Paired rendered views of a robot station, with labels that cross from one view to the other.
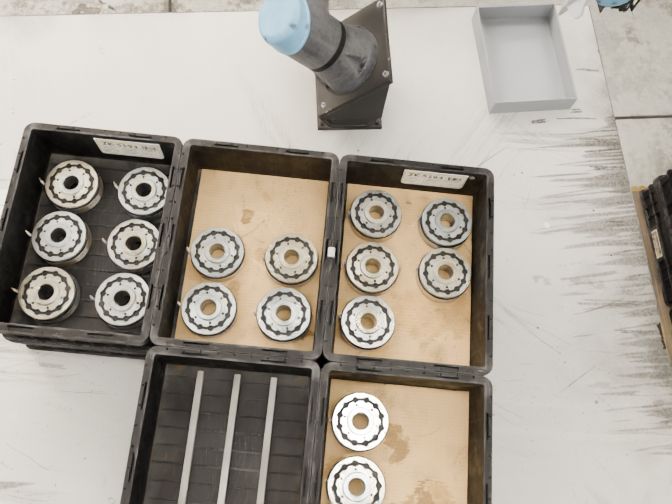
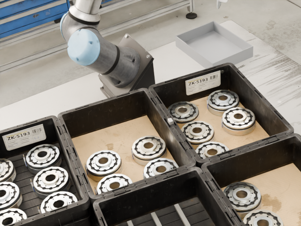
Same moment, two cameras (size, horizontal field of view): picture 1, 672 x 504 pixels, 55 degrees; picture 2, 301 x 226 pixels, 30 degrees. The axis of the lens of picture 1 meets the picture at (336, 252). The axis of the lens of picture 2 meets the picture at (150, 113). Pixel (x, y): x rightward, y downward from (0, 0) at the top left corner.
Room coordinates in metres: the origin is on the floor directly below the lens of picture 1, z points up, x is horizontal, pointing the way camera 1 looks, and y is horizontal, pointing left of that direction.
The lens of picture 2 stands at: (-0.86, 0.31, 1.97)
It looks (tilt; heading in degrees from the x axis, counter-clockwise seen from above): 38 degrees down; 349
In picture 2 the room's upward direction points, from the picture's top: 7 degrees counter-clockwise
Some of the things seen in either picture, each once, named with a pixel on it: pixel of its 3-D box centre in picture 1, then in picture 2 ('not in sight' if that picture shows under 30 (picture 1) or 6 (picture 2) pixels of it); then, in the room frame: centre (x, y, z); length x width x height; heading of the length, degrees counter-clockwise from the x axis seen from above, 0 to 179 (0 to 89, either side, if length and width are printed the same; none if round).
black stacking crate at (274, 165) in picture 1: (251, 253); (124, 153); (0.36, 0.16, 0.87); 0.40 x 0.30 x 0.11; 5
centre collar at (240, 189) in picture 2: (360, 421); (241, 194); (0.09, -0.10, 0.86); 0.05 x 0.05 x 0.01
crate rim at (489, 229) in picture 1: (411, 261); (216, 110); (0.39, -0.14, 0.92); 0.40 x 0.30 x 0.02; 5
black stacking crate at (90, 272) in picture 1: (93, 238); (24, 185); (0.33, 0.46, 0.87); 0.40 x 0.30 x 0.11; 5
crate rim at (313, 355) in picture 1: (249, 245); (122, 140); (0.36, 0.16, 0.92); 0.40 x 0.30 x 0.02; 5
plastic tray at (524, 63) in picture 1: (522, 57); (213, 45); (1.02, -0.36, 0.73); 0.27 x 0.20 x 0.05; 15
